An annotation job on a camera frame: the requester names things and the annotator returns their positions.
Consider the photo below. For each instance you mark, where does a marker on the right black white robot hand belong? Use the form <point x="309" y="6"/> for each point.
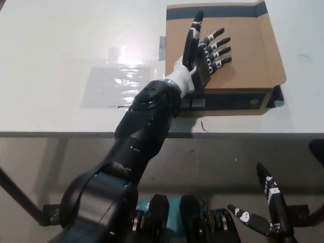
<point x="277" y="202"/>

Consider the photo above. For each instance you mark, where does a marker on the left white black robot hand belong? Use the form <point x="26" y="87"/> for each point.
<point x="184" y="76"/>

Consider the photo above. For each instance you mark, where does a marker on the brown cardboard storage box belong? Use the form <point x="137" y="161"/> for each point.
<point x="248" y="58"/>

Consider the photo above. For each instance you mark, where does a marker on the small black thread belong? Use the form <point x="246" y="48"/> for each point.
<point x="203" y="127"/>

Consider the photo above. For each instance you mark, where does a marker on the black metal table leg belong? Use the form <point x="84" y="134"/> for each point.
<point x="17" y="193"/>
<point x="317" y="149"/>

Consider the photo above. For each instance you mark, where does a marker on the clear plastic sheet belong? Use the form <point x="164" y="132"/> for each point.
<point x="108" y="83"/>

